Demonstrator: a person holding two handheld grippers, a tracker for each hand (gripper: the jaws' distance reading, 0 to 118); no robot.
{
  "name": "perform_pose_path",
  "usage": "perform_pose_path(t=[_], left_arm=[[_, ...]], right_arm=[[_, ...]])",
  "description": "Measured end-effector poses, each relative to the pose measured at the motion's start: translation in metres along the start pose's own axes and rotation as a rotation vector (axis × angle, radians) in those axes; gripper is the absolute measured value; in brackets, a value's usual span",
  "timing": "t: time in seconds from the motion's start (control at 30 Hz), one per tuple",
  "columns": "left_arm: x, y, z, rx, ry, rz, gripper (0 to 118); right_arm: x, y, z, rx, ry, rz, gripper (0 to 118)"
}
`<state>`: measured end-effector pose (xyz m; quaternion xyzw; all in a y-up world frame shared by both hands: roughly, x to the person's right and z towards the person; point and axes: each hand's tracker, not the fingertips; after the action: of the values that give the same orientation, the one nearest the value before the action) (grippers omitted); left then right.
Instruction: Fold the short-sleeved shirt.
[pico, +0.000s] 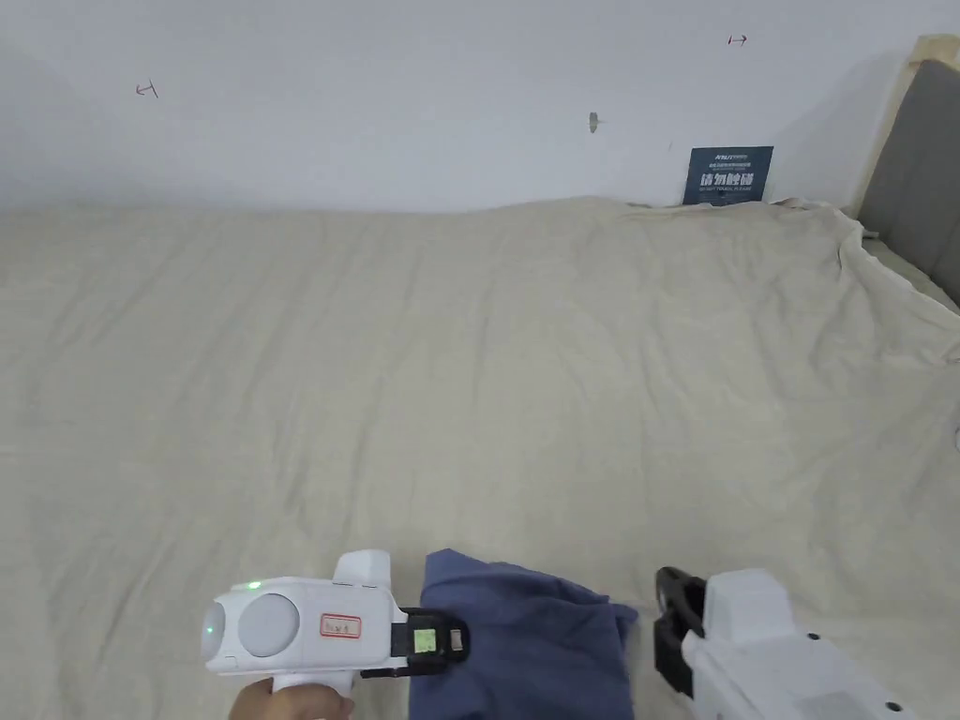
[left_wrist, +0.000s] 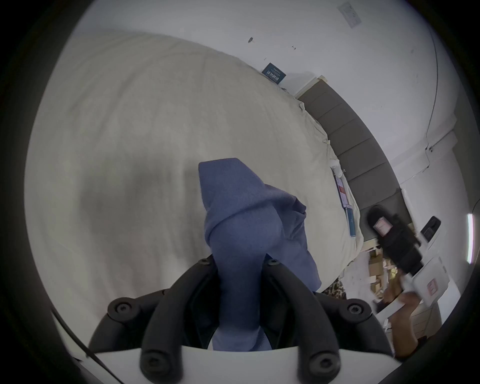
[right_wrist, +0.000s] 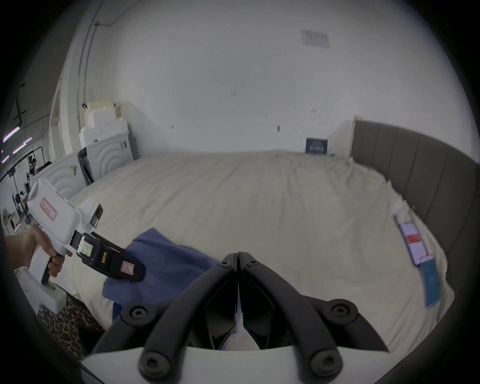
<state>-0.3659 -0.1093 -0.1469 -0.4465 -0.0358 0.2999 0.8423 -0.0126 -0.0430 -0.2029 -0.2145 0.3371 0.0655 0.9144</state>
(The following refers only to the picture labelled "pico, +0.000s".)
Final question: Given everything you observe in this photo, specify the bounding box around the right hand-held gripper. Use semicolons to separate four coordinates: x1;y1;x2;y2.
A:
653;565;925;720

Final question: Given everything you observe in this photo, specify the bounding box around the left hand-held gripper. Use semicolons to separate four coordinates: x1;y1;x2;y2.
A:
202;547;473;703

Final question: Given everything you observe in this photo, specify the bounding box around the dark blue garment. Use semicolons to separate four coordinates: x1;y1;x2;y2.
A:
408;547;641;720

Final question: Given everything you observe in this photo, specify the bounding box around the person's left hand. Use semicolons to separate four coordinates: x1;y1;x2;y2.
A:
226;678;358;720

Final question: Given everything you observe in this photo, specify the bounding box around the bed with beige sheet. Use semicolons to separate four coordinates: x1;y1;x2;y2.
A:
0;196;960;720

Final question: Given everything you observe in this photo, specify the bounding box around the dark blue sign card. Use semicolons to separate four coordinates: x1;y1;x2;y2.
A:
682;145;776;206

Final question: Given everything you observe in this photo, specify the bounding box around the grey padded headboard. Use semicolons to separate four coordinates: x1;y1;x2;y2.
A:
846;33;960;313

